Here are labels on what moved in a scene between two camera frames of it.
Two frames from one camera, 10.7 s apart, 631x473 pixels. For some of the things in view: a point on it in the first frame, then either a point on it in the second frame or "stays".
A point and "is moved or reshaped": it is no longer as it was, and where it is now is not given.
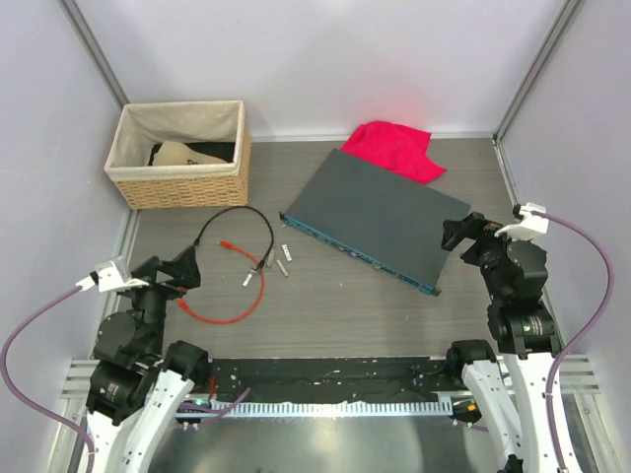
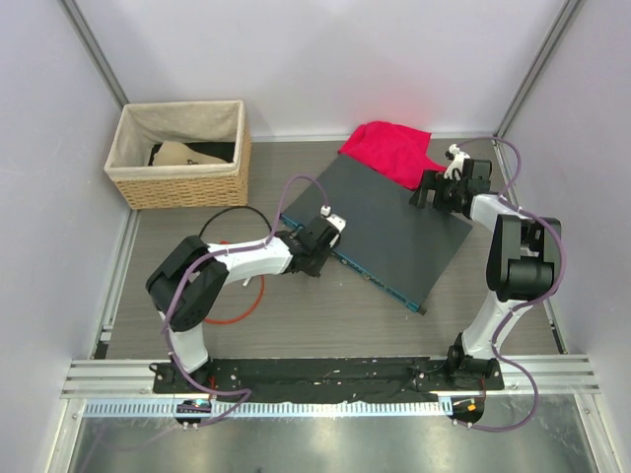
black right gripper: (475, 236) → (439, 188)
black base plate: (332, 379) stays
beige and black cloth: (179, 154) stays
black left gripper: (161, 278) → (317, 241)
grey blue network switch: (382, 218) is moved or reshaped
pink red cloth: (398, 148) stays
